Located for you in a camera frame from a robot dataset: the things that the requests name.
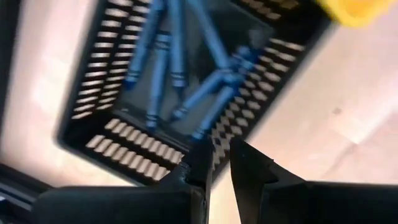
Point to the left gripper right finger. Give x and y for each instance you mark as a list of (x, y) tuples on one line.
[(295, 205)]

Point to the blue crayon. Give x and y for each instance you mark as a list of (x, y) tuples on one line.
[(177, 46), (205, 90), (211, 37), (244, 59), (158, 81), (214, 112), (143, 46)]

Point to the black plastic basket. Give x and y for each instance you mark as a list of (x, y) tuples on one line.
[(93, 130)]

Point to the yellow plastic basket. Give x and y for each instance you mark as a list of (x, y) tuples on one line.
[(357, 11)]

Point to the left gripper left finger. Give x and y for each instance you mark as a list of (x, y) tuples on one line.
[(124, 205)]

